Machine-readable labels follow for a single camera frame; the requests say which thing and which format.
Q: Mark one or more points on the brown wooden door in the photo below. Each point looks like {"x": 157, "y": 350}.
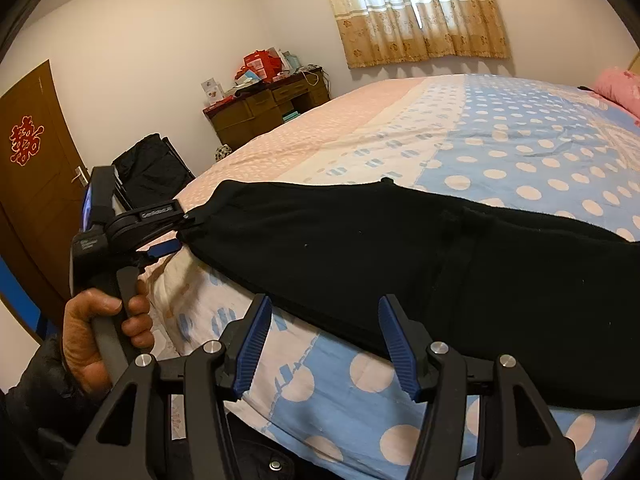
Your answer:
{"x": 45, "y": 220}

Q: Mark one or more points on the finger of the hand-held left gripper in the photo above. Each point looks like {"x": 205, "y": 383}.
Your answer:
{"x": 187, "y": 220}
{"x": 165, "y": 248}

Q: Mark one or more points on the black folding chair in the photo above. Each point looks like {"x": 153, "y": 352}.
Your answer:
{"x": 150, "y": 170}

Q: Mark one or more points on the pink floral pillow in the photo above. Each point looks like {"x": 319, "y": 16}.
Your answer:
{"x": 620, "y": 87}

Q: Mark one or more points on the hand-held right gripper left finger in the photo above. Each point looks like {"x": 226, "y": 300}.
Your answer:
{"x": 255, "y": 345}

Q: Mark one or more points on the cream and brown headboard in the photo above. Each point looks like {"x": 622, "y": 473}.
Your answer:
{"x": 636, "y": 62}

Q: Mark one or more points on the white card box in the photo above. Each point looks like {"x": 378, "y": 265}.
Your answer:
{"x": 211, "y": 91}

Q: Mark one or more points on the flat red box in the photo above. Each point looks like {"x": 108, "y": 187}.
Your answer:
{"x": 219, "y": 104}

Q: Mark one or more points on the patterned bag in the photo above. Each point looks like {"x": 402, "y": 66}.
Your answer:
{"x": 223, "y": 152}

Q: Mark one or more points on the pink and blue dotted bedspread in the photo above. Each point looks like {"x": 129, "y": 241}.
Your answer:
{"x": 500, "y": 135}

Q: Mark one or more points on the person's left forearm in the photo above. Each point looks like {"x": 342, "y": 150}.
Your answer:
{"x": 40, "y": 410}

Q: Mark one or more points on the black pants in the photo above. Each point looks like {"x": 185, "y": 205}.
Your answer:
{"x": 400, "y": 260}

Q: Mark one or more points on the white boxes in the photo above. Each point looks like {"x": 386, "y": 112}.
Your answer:
{"x": 287, "y": 60}

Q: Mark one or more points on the red paper door decoration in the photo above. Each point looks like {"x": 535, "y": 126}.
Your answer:
{"x": 26, "y": 140}

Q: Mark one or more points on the light blue box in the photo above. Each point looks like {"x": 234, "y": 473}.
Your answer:
{"x": 247, "y": 78}

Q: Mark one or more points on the teal box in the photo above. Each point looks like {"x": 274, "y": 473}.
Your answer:
{"x": 291, "y": 116}

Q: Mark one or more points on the blue panel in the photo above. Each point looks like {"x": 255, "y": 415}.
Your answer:
{"x": 15, "y": 290}

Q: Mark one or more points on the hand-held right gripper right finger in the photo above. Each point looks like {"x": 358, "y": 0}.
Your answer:
{"x": 397, "y": 345}

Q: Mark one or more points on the beige patterned window curtain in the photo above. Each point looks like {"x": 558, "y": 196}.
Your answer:
{"x": 415, "y": 20}

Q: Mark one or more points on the wooden desk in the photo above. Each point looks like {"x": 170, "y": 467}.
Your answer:
{"x": 250, "y": 115}

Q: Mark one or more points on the red gift box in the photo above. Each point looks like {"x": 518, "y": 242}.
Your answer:
{"x": 260, "y": 65}

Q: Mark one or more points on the person's left hand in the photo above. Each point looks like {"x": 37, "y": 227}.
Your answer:
{"x": 80, "y": 340}

